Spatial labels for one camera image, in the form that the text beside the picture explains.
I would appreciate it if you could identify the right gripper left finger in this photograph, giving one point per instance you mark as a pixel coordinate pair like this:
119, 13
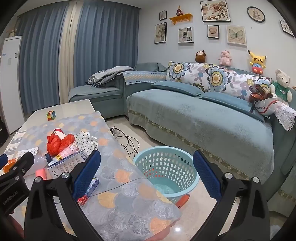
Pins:
42, 221

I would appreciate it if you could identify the blue striped curtain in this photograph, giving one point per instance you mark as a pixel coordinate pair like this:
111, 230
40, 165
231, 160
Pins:
64, 43

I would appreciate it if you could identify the white helmet with ribbon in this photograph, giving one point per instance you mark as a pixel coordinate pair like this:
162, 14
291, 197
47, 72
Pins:
264, 102

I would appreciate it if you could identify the black framed picture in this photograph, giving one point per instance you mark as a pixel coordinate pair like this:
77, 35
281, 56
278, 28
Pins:
160, 33

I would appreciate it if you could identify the blue white milk carton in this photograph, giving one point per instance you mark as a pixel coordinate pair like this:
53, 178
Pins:
67, 165

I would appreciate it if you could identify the pikachu plush toy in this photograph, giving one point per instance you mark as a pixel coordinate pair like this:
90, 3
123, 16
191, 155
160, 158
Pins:
257, 63

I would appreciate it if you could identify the red plastic bag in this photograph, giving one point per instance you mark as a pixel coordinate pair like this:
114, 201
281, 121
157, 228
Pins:
55, 145

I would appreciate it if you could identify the grey folded blanket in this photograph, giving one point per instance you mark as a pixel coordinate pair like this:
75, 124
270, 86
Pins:
104, 76

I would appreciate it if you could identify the pink pig plush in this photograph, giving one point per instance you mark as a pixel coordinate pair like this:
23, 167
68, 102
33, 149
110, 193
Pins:
225, 58

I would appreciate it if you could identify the power strip with cables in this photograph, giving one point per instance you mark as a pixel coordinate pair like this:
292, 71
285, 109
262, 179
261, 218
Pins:
130, 144

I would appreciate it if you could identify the white teddy bear green shirt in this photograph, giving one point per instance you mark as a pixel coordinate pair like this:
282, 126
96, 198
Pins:
281, 87

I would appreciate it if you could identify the light blue laundry basket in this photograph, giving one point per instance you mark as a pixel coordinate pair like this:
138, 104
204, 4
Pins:
170, 170

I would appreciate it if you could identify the brown monkey plush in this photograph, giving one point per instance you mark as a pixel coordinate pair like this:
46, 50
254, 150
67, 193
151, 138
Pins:
200, 57

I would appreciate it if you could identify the round wall frame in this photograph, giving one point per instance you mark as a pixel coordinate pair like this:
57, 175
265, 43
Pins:
256, 14

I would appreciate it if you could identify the polka dot paper wrapper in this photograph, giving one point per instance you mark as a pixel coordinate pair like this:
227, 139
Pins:
86, 143

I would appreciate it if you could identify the flower painting frame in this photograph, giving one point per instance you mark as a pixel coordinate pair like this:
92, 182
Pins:
215, 11

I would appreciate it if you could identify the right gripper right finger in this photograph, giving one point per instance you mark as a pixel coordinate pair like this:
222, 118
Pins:
251, 221

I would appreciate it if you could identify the teal corner sofa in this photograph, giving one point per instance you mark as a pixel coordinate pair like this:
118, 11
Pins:
220, 125

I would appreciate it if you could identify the rubiks cube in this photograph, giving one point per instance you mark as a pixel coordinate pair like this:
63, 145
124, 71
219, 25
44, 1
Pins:
51, 115

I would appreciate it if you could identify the floral long cushion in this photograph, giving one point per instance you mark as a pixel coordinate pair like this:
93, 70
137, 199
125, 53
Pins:
215, 78

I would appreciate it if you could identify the red blue toothpaste tube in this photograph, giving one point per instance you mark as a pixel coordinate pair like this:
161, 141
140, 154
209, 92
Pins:
94, 183

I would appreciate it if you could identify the patterned grey tablecloth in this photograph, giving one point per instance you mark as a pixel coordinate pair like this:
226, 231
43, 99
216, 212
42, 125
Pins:
125, 205

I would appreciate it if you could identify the white refrigerator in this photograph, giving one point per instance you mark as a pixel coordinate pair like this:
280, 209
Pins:
10, 91

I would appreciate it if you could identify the orange wall shelf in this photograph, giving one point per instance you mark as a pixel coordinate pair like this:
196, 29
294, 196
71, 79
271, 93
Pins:
182, 18

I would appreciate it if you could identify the butterfly picture frame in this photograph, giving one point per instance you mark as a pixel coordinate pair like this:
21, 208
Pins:
236, 35

